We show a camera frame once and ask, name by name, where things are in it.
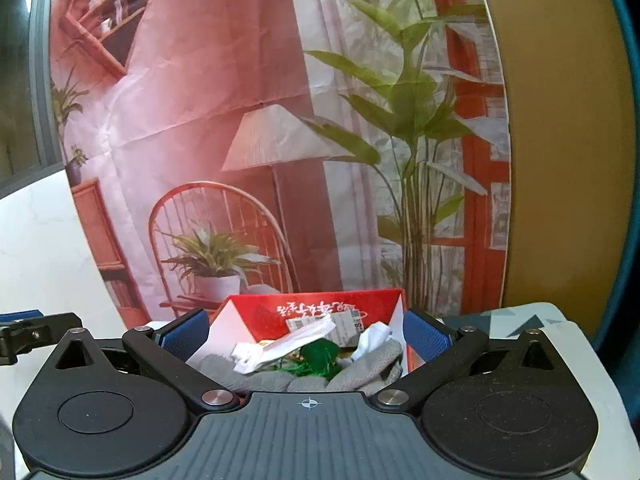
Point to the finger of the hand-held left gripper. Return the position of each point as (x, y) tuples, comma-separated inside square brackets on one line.
[(55, 327)]

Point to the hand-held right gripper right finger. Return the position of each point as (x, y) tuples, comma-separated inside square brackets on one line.
[(427, 335)]

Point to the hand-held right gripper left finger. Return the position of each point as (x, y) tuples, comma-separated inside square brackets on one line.
[(187, 332)]

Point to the white sock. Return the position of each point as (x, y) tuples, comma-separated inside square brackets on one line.
[(372, 340)]

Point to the grey knitted cloth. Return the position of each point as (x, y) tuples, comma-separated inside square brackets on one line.
[(370, 372)]

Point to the white packet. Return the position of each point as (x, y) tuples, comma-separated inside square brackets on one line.
[(295, 342)]

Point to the green tasselled sachet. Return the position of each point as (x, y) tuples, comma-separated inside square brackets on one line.
[(320, 355)]

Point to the red strawberry print box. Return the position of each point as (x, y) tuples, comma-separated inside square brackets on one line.
[(320, 305)]

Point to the yellow wooden board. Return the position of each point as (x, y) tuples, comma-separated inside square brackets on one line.
[(560, 160)]

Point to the dark glass window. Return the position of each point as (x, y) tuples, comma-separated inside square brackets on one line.
[(20, 60)]

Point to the blue metal frame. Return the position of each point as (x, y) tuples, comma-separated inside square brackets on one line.
[(631, 210)]

